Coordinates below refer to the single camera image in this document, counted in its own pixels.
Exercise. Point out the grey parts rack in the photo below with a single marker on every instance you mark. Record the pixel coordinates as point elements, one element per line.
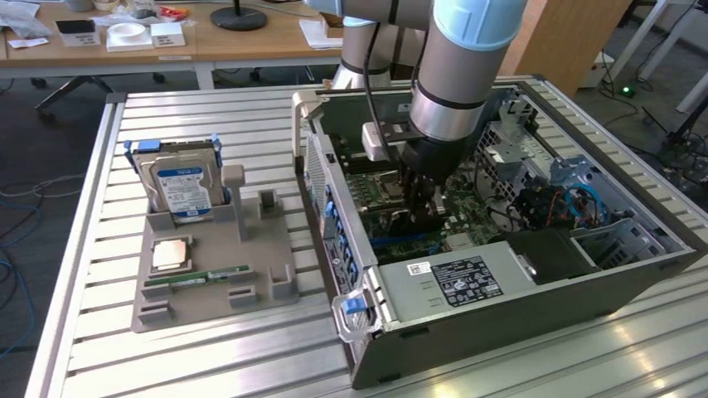
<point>221,248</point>

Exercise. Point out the GPU card with silver bracket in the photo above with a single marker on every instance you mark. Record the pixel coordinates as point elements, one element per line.
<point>404,226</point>

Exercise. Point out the open black PC case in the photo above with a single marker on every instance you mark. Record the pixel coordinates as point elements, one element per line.
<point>497,327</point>

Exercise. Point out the black lamp base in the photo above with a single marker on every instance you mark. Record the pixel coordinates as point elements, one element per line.
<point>237,20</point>

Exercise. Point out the small red object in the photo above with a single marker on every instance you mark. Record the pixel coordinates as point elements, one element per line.
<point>172,14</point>

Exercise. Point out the green motherboard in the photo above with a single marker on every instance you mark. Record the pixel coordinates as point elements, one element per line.
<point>469,207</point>

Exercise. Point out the silver chipset heatsink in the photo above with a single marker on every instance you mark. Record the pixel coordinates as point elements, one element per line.
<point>461,242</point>

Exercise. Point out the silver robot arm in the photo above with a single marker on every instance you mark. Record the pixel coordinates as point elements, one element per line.
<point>459,62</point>

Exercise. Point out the silver drive cage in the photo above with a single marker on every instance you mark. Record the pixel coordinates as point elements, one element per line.
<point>508,157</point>

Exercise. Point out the white tape roll block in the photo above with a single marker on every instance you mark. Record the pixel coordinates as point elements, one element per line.
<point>129,39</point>

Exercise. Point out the silver CPU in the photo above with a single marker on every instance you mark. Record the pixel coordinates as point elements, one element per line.
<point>168,253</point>

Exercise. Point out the CPU socket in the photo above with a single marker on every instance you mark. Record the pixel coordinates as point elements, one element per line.
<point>387,188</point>

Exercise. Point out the wooden desk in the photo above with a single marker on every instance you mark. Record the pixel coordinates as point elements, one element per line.
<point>83,56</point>

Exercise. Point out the plain white box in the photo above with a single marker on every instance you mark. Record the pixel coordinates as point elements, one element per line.
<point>167,35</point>

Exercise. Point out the white card with red print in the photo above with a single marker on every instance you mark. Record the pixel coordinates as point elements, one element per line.
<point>27,42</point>

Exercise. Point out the clear plastic bag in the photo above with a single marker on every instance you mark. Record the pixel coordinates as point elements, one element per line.
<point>21,20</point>

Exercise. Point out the white paper stack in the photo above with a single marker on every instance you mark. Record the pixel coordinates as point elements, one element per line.
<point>317,37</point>

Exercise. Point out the green RAM stick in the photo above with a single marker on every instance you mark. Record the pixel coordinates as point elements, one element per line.
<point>193,278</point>

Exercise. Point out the hard disk in blue carrier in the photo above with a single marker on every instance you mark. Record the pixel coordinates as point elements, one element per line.
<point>183,186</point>

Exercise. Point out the blue expansion slot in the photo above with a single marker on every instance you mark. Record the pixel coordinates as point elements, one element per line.
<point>381,241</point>

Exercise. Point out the white box with black top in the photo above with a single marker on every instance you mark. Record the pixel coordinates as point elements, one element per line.
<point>77,35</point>

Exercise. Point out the black office chair base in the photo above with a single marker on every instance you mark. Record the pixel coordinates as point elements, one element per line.
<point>72,89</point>

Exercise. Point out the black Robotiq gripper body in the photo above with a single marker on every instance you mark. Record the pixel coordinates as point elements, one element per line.
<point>431,159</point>

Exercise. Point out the silver disk bay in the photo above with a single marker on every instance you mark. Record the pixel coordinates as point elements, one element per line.
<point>625,244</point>

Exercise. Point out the grey power supply unit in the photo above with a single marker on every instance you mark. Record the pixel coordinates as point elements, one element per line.
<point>420,290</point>

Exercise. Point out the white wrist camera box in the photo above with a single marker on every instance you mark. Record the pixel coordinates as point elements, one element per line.
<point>376,145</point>

